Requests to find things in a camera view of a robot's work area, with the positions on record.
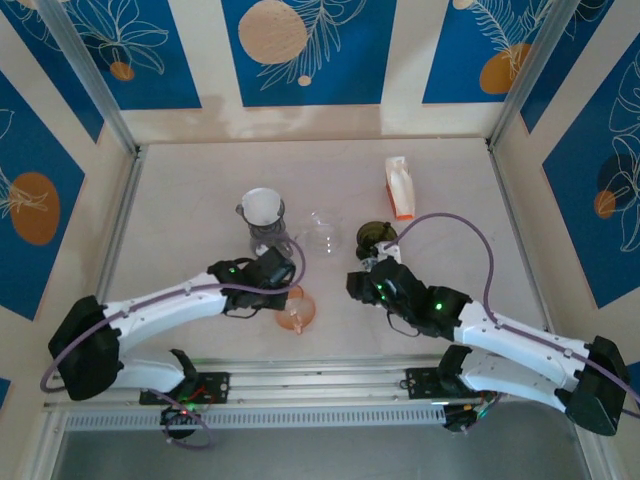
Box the grey transparent coffee dripper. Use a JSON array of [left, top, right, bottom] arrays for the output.
[[235, 187, 294, 259]]

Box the olive transparent coffee dripper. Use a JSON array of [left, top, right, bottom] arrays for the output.
[[354, 219, 401, 261]]

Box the orange transparent coffee dripper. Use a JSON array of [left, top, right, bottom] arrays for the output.
[[274, 285, 319, 336]]

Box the white paper coffee filter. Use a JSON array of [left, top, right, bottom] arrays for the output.
[[241, 187, 281, 226]]

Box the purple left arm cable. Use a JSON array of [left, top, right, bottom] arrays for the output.
[[39, 237, 307, 450]]

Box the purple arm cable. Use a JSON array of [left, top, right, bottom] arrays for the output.
[[39, 237, 307, 450], [392, 213, 640, 419]]

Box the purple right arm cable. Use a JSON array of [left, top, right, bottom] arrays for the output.
[[392, 213, 640, 419]]

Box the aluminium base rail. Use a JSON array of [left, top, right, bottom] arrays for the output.
[[42, 352, 589, 407]]

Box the white slotted cable duct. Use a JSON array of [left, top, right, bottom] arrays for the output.
[[64, 403, 446, 430]]

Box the aluminium frame post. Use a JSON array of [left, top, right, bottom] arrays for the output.
[[37, 0, 141, 157], [487, 0, 576, 150]]

